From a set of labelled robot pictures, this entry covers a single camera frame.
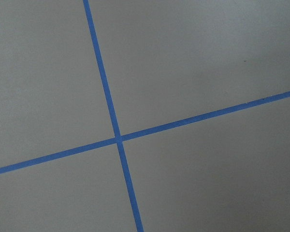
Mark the crossing blue tape line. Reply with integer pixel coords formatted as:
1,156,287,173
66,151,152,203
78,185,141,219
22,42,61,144
0,91,290,174

